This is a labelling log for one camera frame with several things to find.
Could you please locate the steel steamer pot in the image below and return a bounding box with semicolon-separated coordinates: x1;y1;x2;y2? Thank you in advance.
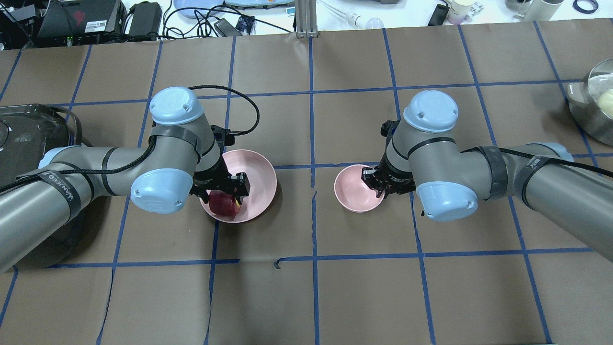
566;59;613;146

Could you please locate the dark grey rice cooker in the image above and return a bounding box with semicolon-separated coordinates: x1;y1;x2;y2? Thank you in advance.
0;104;91;269

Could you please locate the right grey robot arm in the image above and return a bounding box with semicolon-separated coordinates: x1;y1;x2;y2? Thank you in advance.
361;90;613;260

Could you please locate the pink bowl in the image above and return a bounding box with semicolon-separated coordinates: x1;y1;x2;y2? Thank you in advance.
333;164;384;213

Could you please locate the white light bulb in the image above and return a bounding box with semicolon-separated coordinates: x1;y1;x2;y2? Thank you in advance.
344;12;385;29

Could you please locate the pink plate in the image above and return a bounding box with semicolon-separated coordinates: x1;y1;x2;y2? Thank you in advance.
201;150;277;224

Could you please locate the black braided cable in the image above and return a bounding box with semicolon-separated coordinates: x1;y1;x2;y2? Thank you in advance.
0;85;261;192

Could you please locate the white steamed bun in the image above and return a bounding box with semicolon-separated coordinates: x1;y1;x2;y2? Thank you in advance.
596;88;613;119

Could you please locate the white purple cup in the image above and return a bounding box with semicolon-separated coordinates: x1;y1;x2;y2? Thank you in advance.
446;0;484;25

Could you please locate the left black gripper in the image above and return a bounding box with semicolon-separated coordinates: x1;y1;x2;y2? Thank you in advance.
190;159;251;204

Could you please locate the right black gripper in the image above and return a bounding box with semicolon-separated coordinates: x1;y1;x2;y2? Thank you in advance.
361;160;416;198

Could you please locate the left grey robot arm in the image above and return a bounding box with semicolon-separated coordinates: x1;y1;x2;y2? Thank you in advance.
0;86;250;272

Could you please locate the aluminium frame post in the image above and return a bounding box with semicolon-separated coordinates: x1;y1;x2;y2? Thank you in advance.
294;0;319;38

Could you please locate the red apple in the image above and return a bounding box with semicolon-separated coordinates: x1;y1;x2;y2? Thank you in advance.
208;190;241;218

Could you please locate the black power adapter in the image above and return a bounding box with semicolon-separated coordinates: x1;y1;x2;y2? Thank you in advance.
128;1;162;40

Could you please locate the blue plate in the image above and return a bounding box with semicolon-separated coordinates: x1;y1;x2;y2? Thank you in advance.
173;0;224;18

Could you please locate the black laptop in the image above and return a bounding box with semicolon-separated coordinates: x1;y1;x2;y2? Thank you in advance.
37;0;125;39

